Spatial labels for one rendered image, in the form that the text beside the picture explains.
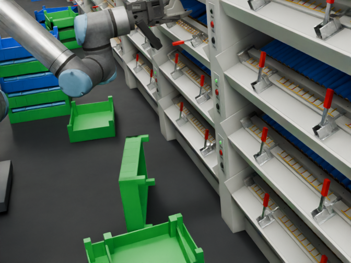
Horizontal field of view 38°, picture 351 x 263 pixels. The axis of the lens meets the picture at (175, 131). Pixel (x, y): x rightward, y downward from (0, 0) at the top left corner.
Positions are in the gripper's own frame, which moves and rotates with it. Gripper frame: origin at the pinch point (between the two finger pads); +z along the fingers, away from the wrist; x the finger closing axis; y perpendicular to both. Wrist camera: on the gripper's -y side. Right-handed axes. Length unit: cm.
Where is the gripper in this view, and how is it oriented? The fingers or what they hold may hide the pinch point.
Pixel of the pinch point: (187, 13)
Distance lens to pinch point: 172.8
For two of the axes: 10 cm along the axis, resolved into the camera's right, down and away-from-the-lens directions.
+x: -3.1, -3.9, 8.7
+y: -1.4, -8.9, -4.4
